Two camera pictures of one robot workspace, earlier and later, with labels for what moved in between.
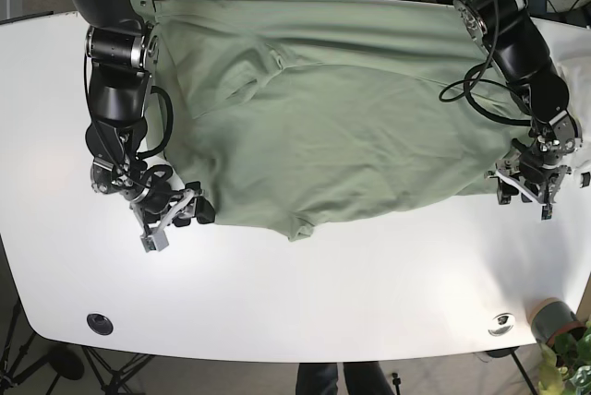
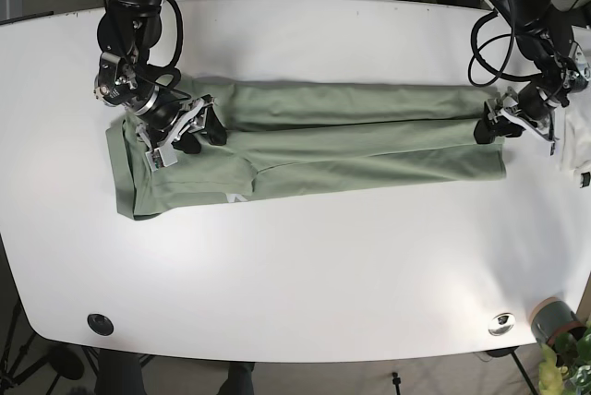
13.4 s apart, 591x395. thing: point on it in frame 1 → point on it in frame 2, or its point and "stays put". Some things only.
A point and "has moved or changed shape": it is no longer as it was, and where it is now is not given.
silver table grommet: (501, 324) stays put
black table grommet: (100, 324) stays put
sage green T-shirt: (291, 111) has moved or changed shape
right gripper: (537, 160) → (533, 101)
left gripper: (154, 198) → (155, 108)
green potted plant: (566, 365) stays put
